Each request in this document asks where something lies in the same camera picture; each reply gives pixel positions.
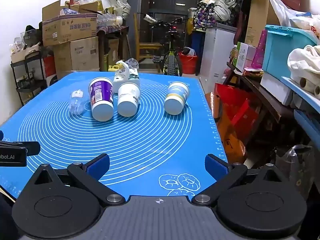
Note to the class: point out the clear plastic cup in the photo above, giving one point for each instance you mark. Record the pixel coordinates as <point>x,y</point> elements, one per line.
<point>76,103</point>

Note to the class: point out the floral fabric bag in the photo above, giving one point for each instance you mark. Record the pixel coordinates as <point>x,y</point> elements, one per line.
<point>203,15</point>

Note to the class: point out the tall brown cardboard box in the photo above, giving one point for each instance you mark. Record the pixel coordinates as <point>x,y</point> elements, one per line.
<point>258,20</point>

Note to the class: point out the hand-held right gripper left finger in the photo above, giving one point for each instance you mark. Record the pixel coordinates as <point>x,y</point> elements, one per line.
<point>99,165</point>

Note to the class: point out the red plastic bucket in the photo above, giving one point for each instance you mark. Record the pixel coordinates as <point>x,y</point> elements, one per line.
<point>187,63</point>

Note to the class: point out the black green bicycle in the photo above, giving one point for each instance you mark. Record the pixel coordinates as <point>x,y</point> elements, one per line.
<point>171,60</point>

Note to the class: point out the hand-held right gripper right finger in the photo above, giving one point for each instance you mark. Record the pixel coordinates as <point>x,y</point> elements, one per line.
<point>215,166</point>

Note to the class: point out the white green carton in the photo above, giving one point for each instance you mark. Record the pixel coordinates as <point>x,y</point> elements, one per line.
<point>243,56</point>

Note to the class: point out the wooden chair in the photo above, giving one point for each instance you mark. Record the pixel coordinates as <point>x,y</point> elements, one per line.
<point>147,47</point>

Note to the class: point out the black metal shelf rack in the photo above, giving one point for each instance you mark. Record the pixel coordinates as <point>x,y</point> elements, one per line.
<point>27,80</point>

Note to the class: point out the cream white cloth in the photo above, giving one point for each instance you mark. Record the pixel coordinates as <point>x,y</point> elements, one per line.
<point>303,65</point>

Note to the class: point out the small shallow cardboard box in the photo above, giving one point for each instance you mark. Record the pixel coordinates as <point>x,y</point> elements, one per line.
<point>23,53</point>

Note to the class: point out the white paper cup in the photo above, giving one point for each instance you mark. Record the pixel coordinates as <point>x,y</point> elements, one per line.
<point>128,100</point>

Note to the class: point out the pink carton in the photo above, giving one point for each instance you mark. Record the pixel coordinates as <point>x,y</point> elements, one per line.
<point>260,52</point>

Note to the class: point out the purple paper cup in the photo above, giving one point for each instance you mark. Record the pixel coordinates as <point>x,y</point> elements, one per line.
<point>101,97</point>

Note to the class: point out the orange red paper bag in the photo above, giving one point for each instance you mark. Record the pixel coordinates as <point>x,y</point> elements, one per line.
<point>232,120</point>

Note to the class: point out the flat white box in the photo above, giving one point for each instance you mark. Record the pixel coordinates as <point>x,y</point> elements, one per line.
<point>276,88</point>

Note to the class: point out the white chest freezer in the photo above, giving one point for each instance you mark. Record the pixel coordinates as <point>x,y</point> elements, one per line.
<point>215,52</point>

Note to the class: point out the plain brown cardboard box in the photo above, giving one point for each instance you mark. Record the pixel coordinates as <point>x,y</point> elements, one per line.
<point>80,53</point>

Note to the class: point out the white plastic bag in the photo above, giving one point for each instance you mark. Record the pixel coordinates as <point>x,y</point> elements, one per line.
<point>287,12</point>

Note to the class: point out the yellow blue striped paper cup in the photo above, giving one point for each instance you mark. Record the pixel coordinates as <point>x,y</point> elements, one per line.
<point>176,96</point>

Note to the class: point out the yellow toy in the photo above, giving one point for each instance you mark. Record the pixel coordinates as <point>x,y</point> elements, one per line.
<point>113,68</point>

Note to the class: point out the white printed dispenser bottle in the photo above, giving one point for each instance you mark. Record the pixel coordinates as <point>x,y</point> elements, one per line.
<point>122,70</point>

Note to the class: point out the light blue storage bin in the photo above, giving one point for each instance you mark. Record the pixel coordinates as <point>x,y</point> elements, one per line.
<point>280,52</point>

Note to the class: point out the dark wooden side table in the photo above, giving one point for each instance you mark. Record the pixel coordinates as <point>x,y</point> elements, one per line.
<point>110,31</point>

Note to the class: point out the blue silicone baking mat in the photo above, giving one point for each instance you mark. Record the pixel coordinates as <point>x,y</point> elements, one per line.
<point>150,135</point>

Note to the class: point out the crumpled clear plastic bag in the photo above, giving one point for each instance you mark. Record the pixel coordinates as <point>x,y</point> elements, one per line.
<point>132,63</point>

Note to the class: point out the large open cardboard box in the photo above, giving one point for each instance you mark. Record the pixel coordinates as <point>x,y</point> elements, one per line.
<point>67,28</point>

